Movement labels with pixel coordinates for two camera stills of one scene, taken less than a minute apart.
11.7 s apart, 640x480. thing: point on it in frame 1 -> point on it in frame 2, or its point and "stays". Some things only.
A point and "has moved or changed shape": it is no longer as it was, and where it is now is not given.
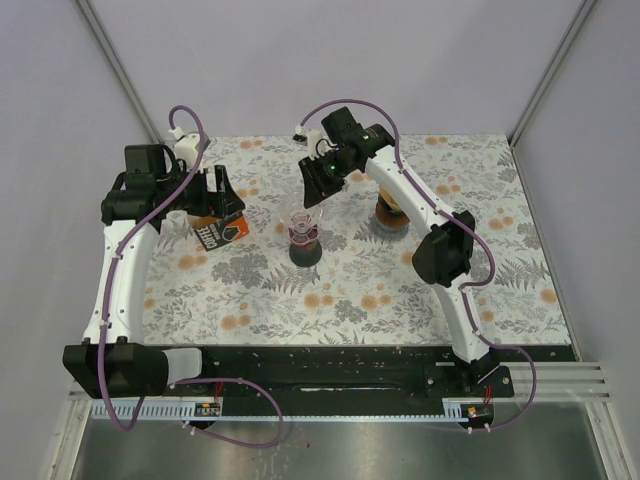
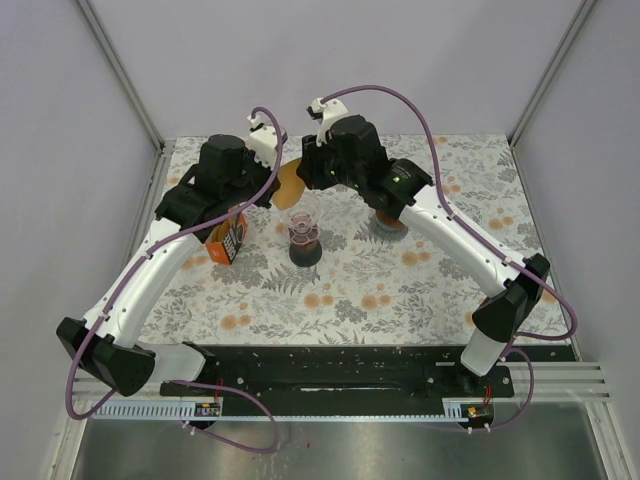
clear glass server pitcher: x=384 y=232 stays
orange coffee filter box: x=213 y=232 has moved or changed shape
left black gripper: x=221 y=203 -> x=266 y=197
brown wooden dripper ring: x=389 y=215 stays
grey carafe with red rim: x=305 y=249 stays
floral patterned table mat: x=342 y=271 stays
